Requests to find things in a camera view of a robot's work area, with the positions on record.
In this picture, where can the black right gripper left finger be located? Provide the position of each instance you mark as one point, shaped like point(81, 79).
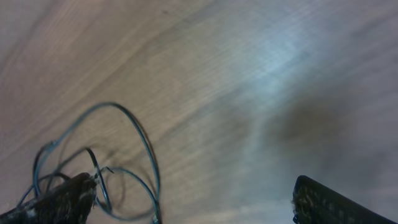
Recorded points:
point(69, 203)

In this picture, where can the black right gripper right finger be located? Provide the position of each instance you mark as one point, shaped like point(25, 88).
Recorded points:
point(315, 203)

